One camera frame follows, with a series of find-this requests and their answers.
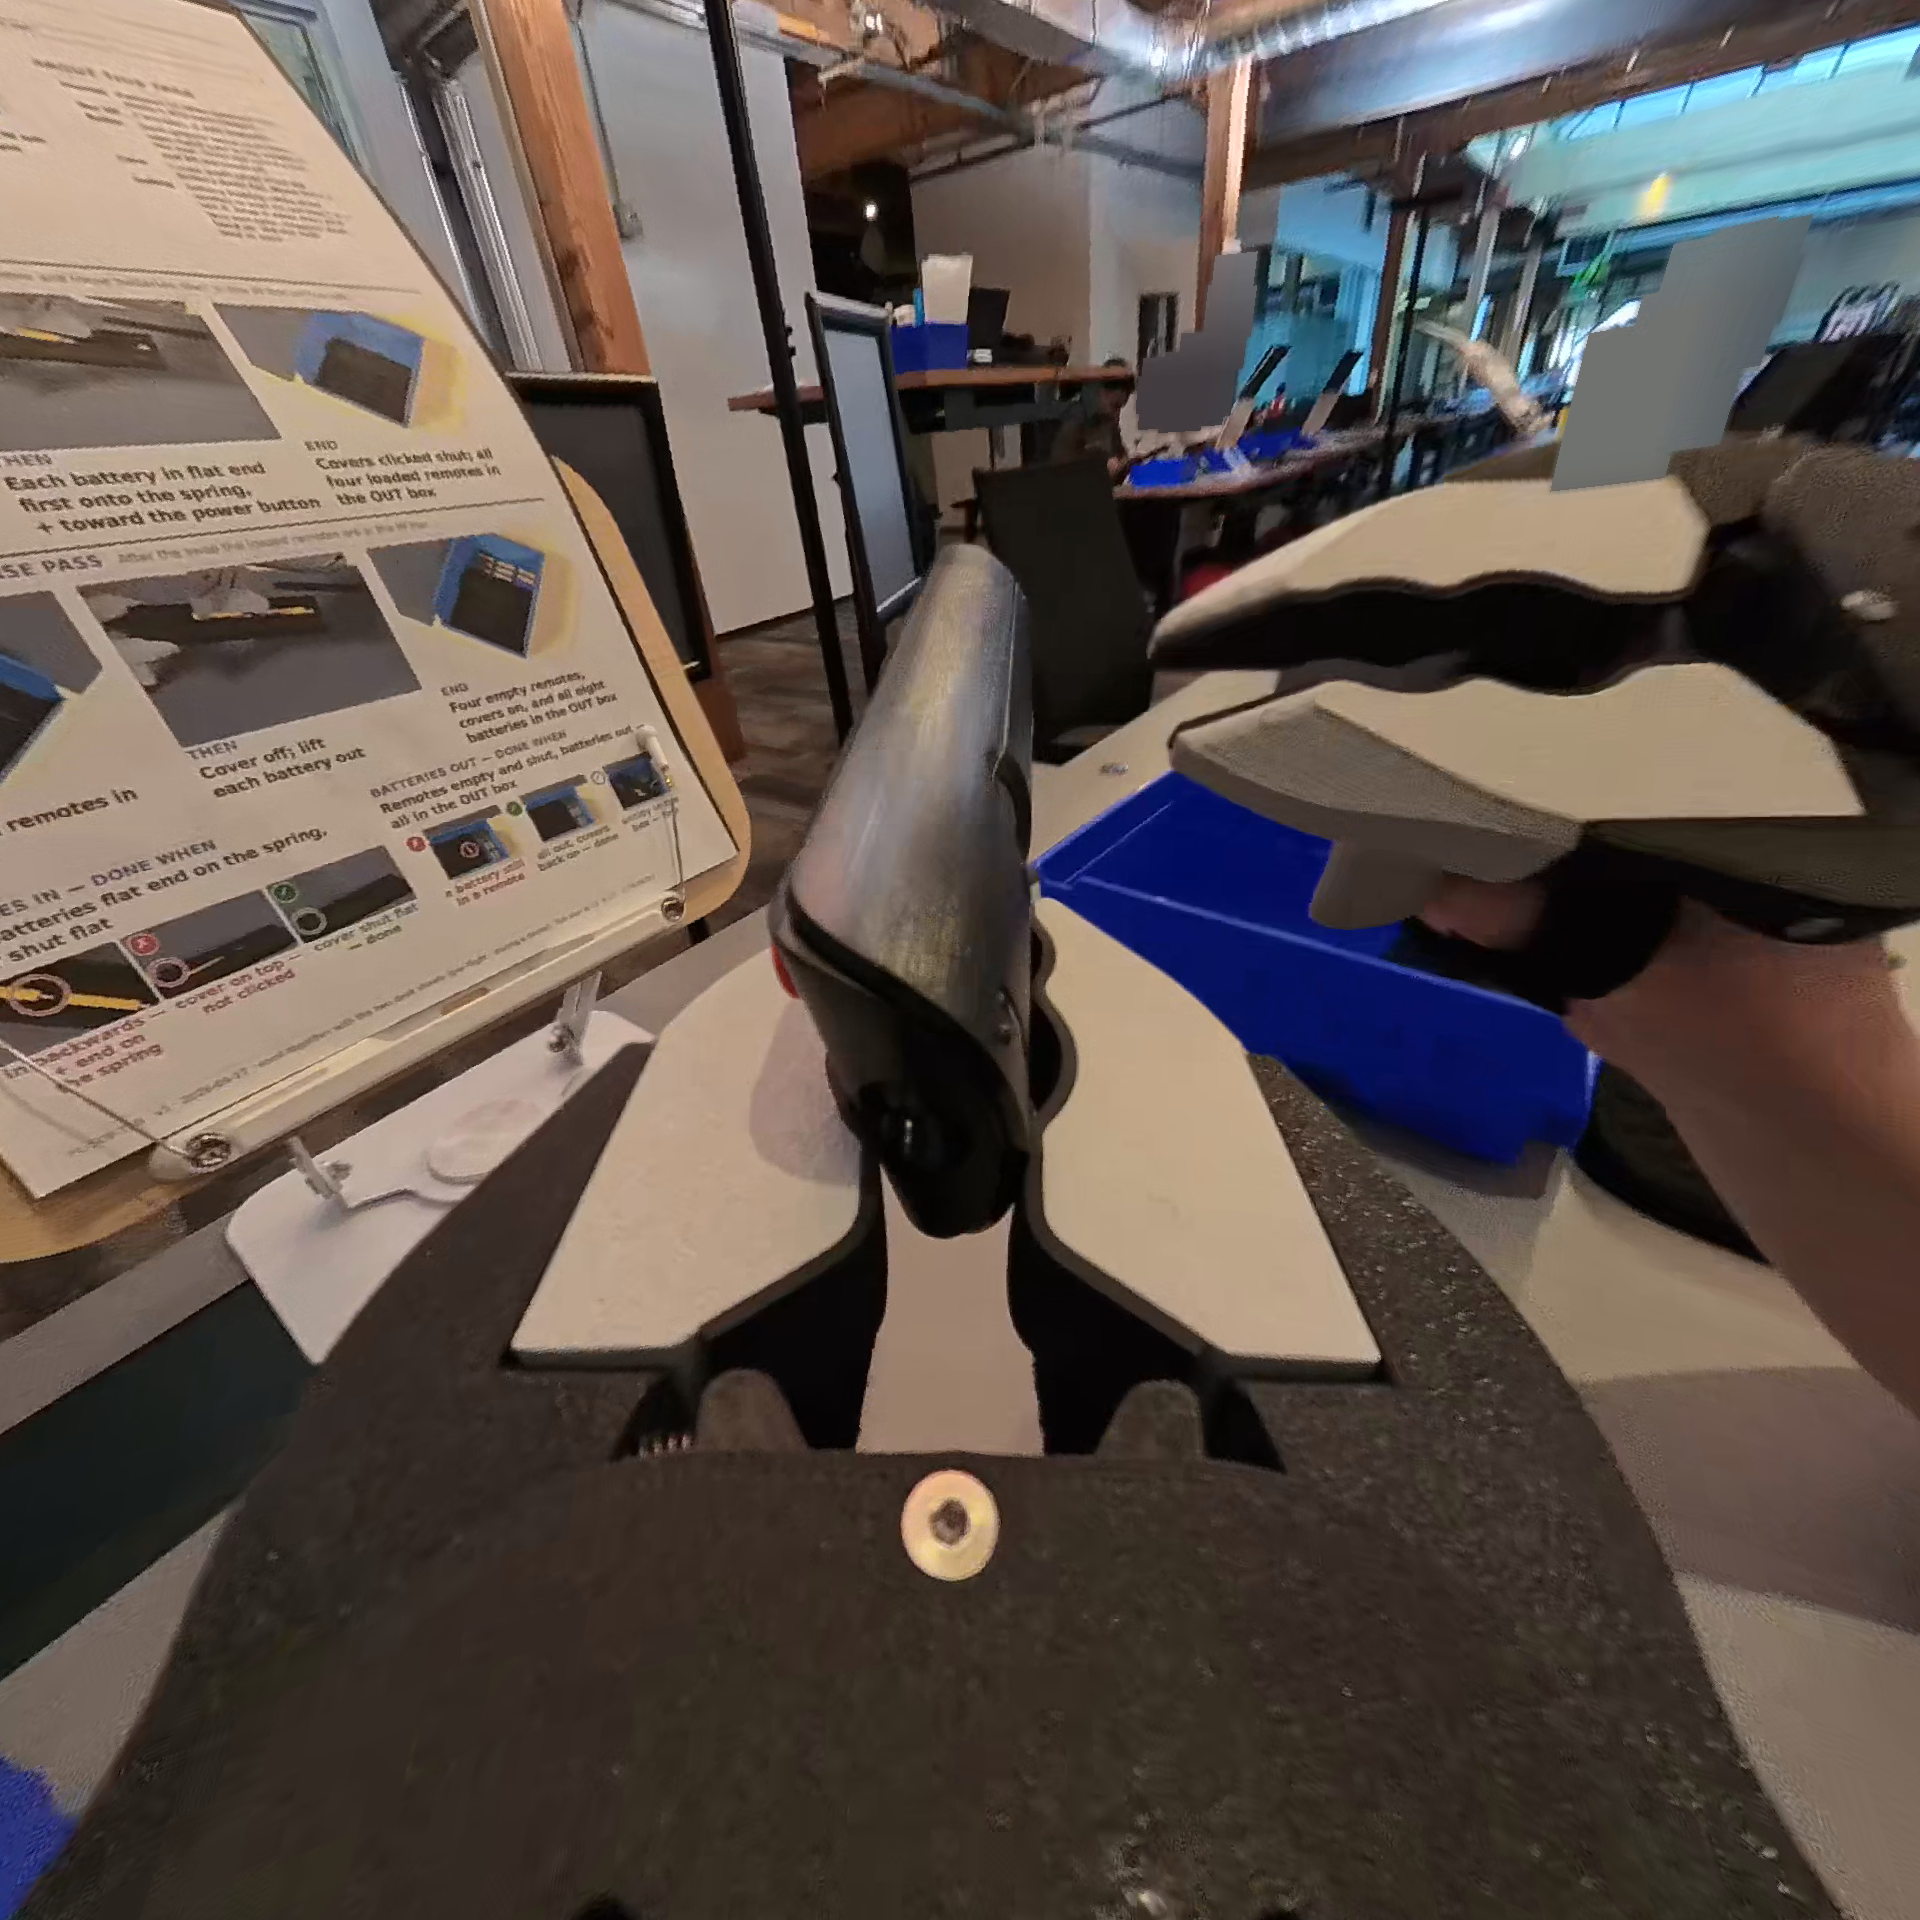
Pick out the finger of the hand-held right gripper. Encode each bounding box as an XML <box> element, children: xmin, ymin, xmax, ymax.
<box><xmin>1170</xmin><ymin>667</ymin><xmax>1868</xmax><ymax>932</ymax></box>
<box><xmin>1150</xmin><ymin>475</ymin><xmax>1720</xmax><ymax>676</ymax></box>

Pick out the dark wall monitor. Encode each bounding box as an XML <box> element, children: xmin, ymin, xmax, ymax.
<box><xmin>506</xmin><ymin>374</ymin><xmax>723</xmax><ymax>686</ymax></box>

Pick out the printed instruction poster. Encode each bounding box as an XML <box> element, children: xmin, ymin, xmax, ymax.
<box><xmin>0</xmin><ymin>0</ymin><xmax>744</xmax><ymax>1202</ymax></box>

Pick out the instruction sheet on stand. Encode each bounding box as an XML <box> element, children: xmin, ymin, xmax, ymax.
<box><xmin>0</xmin><ymin>457</ymin><xmax>753</xmax><ymax>1270</ymax></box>

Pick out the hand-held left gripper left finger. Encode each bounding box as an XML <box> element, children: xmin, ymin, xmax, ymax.
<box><xmin>512</xmin><ymin>956</ymin><xmax>894</xmax><ymax>1442</ymax></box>

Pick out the black framed display on stand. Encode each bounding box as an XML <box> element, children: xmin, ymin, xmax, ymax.
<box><xmin>802</xmin><ymin>294</ymin><xmax>941</xmax><ymax>647</ymax></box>

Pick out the person's right forearm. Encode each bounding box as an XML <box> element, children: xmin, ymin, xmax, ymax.
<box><xmin>1667</xmin><ymin>938</ymin><xmax>1920</xmax><ymax>1414</ymax></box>

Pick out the black office chair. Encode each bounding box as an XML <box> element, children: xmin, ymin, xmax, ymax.
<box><xmin>969</xmin><ymin>457</ymin><xmax>1162</xmax><ymax>769</ymax></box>

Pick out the black remote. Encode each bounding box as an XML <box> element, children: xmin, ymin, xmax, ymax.
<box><xmin>773</xmin><ymin>543</ymin><xmax>1061</xmax><ymax>1240</ymax></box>

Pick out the person's right hand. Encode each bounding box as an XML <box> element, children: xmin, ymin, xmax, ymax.
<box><xmin>1410</xmin><ymin>871</ymin><xmax>1837</xmax><ymax>1119</ymax></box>

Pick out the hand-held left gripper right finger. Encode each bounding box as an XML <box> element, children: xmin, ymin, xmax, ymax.
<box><xmin>1016</xmin><ymin>902</ymin><xmax>1387</xmax><ymax>1442</ymax></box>

